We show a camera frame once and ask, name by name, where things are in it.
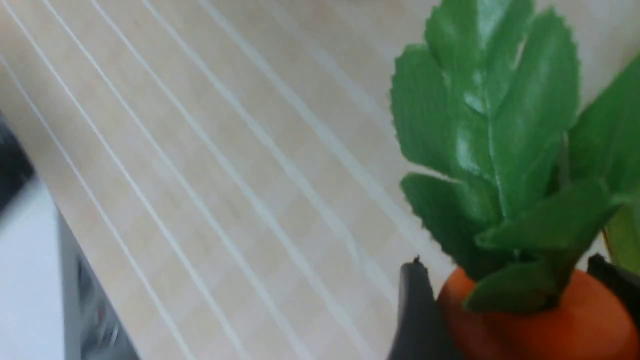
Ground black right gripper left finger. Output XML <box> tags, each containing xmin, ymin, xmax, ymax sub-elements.
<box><xmin>387</xmin><ymin>256</ymin><xmax>463</xmax><ymax>360</ymax></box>

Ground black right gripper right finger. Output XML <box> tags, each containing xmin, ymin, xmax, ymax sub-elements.
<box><xmin>587</xmin><ymin>253</ymin><xmax>640</xmax><ymax>330</ymax></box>

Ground orange carrot with leaves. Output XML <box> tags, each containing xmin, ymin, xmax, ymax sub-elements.
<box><xmin>390</xmin><ymin>0</ymin><xmax>639</xmax><ymax>360</ymax></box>

